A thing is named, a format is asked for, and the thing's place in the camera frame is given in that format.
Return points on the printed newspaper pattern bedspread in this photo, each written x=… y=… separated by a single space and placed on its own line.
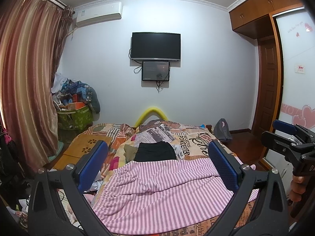
x=189 y=143

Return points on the pink striped fleece pants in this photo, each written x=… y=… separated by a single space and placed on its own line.
x=159 y=196

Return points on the olive folded garment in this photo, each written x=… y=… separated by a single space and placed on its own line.
x=130 y=152

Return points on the black folded garment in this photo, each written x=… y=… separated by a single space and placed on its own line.
x=158 y=151

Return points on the black wall television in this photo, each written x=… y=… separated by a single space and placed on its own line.
x=155 y=46

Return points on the white sliding wardrobe door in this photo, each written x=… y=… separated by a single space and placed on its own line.
x=296 y=35

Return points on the green storage basket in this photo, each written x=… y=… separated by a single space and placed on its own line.
x=75 y=119

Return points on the yellow foam headboard arch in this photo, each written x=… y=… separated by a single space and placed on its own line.
x=152 y=111

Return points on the wooden lap desk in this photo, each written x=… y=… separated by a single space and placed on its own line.
x=82 y=145

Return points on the brown wooden room door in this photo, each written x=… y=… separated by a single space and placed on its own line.
x=267 y=86

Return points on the pile of clothes on basket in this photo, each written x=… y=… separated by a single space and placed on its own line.
x=64 y=89

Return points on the white wall air conditioner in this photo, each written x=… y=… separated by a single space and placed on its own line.
x=98 y=14

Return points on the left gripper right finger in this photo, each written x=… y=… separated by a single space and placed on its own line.
x=269 y=215

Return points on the right hand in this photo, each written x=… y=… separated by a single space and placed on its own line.
x=298 y=187

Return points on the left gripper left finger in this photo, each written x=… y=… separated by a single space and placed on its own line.
x=46 y=214

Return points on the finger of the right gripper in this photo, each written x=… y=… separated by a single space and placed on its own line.
x=284 y=127

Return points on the small black wall monitor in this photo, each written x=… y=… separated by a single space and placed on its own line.
x=157 y=71

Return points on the pink gold striped curtain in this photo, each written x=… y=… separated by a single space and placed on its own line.
x=33 y=35

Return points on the grey backpack on floor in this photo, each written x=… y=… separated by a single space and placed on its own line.
x=221 y=131

